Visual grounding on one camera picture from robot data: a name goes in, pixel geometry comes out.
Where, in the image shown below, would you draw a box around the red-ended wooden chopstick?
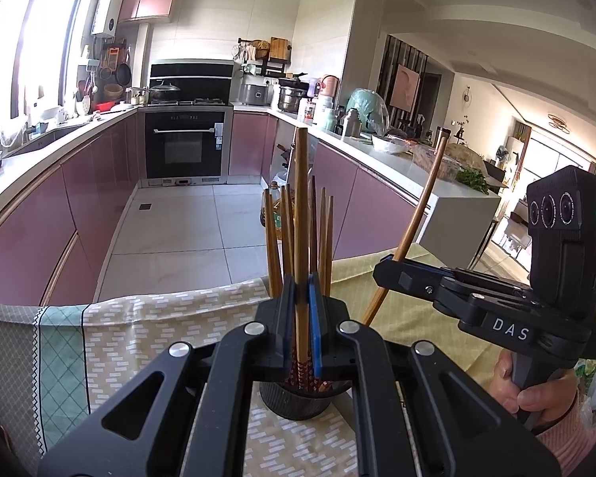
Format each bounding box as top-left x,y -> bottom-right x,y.
362,129 -> 450,328
294,128 -> 311,393

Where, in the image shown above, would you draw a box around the patterned green yellow tablecloth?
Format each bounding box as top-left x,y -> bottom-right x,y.
0,243 -> 507,477

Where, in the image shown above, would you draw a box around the pink base cabinet run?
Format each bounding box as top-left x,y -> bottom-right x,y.
0,109 -> 145,309
228,109 -> 502,269

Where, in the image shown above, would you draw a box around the white water heater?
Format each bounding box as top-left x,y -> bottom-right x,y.
90,0 -> 126,38

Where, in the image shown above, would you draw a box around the steel vacuum flask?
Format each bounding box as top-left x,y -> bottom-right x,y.
342,108 -> 361,140

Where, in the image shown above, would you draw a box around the person's right forearm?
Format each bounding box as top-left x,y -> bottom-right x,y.
534,392 -> 596,477

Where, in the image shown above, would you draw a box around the steel rice cooker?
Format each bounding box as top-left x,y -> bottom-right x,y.
239,82 -> 271,107

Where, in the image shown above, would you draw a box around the steel stock pot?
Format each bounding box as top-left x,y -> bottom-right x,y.
277,84 -> 309,112

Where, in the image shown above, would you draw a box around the yellow cooking oil bottle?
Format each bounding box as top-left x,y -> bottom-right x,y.
263,181 -> 293,239

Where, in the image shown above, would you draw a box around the green leafy vegetables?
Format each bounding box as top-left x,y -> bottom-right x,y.
454,169 -> 492,194

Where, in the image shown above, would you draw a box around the black mesh holder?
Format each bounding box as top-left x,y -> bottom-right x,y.
258,380 -> 353,421

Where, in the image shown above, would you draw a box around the pink thermos jug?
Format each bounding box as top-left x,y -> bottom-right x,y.
318,74 -> 341,110

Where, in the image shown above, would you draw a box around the person's right hand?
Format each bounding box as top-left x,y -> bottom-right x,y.
494,348 -> 579,430

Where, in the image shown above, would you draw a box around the framed wall picture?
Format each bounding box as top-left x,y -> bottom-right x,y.
392,64 -> 422,112

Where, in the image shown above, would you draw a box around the clear plastic food container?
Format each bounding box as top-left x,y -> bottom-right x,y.
412,144 -> 482,180

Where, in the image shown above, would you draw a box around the white bowl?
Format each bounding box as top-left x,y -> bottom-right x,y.
372,134 -> 409,155

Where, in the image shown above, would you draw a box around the black wall rack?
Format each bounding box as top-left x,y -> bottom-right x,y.
236,37 -> 293,78

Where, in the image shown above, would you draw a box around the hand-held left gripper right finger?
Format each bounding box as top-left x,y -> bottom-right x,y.
307,272 -> 562,477

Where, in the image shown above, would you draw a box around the wall-hung kitchen utensils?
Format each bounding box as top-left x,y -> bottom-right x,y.
77,42 -> 132,110

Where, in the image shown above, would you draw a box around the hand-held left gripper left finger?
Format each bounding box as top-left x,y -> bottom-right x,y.
37,274 -> 299,477

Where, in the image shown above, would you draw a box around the kitchen window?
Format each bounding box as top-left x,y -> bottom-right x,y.
0,0 -> 97,125

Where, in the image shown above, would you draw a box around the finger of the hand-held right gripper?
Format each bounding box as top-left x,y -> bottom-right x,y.
380,252 -> 530,294
372,256 -> 478,312

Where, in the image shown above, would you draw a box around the black built-in oven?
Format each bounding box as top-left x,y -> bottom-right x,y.
144,108 -> 229,182

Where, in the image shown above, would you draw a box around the black wok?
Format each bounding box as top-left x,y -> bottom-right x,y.
148,81 -> 182,105

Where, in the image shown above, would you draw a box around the black range hood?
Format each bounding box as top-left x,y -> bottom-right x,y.
149,60 -> 235,96

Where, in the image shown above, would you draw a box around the bundle of wooden chopsticks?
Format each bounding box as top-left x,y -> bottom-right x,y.
262,176 -> 336,393

